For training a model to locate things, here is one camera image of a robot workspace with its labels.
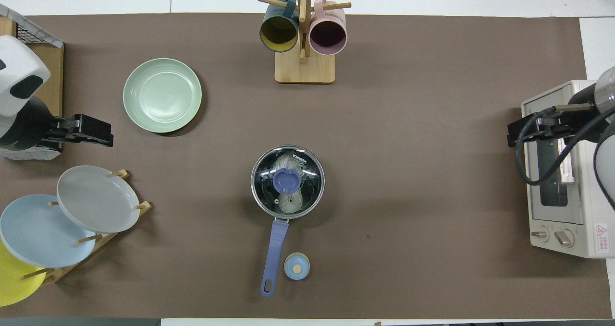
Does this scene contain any dark teal mug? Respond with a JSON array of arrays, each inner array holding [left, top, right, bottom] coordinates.
[[259, 0, 300, 53]]

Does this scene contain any yellow plate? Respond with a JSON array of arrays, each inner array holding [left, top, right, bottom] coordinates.
[[0, 240, 47, 307]]

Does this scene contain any pink mug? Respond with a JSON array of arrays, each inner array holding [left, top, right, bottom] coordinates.
[[309, 0, 347, 56]]

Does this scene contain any grey plate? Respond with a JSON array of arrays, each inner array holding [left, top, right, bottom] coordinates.
[[57, 165, 141, 234]]

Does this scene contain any pale green plate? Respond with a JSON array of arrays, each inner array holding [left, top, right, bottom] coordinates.
[[123, 58, 202, 133]]

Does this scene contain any wooden plate rack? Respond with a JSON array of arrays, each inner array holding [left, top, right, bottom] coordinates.
[[22, 169, 153, 286]]

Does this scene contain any black wire basket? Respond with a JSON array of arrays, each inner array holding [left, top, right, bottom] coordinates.
[[0, 3, 64, 48]]

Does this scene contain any light bamboo board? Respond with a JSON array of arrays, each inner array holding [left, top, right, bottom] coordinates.
[[0, 18, 64, 120]]

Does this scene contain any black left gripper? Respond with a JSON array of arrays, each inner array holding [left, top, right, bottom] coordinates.
[[48, 114, 114, 148]]

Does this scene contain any glass lid purple knob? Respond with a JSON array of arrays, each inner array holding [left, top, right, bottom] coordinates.
[[250, 145, 326, 220]]

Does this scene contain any white vermicelli bundle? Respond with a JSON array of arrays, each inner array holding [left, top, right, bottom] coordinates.
[[273, 154, 309, 214]]

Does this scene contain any marble pattern tray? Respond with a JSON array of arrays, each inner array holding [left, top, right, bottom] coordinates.
[[0, 145, 62, 161]]

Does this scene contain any cream toaster oven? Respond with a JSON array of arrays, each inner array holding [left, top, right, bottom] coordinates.
[[521, 80, 615, 259]]

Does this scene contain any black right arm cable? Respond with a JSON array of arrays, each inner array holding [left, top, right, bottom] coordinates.
[[516, 106, 615, 186]]

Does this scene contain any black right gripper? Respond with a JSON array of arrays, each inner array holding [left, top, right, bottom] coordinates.
[[507, 115, 575, 148]]

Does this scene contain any light blue plate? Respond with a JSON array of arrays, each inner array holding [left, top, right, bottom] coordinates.
[[0, 194, 97, 269]]

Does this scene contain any black pot purple handle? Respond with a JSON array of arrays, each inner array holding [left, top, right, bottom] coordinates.
[[250, 145, 326, 298]]

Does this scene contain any wooden mug tree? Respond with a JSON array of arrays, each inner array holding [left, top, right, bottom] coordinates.
[[258, 0, 352, 84]]

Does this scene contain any brown table mat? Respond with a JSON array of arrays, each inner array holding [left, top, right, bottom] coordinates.
[[0, 13, 613, 319]]

